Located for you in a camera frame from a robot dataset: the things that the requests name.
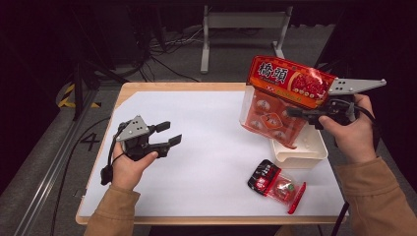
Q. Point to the small red black clear packet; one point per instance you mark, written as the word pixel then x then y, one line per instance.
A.
pixel 273 183

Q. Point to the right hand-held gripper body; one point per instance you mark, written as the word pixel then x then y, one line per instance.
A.
pixel 347 86

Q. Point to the grey metal stand frame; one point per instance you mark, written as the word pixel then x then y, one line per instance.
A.
pixel 244 19

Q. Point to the white plastic box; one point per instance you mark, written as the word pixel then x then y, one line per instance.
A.
pixel 305 154

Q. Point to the white table mat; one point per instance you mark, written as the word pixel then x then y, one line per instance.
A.
pixel 203 108

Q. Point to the person's left hand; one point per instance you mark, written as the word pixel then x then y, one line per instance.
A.
pixel 129 173

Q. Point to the large orange clear seasoning packet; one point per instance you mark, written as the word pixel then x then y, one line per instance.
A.
pixel 278 82

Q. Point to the aluminium floor rail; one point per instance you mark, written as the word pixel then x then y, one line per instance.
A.
pixel 49 173

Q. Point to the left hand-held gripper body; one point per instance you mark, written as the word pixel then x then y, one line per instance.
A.
pixel 134 129

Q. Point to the yellow black hazard tape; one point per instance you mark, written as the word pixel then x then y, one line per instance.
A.
pixel 67 98

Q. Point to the person's right hand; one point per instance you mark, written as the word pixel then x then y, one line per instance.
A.
pixel 357 141

